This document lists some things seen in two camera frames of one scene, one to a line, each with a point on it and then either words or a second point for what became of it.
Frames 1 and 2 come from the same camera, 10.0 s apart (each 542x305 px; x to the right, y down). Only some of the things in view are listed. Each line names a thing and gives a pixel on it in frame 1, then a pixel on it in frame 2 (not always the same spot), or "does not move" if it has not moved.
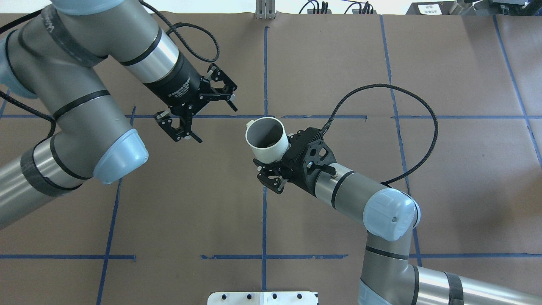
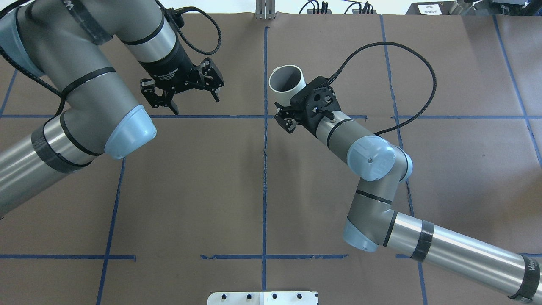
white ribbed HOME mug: [269, 138] to [284, 81]
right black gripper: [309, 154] to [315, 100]
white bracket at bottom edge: [263, 298] does not move
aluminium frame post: [265, 9] does not move
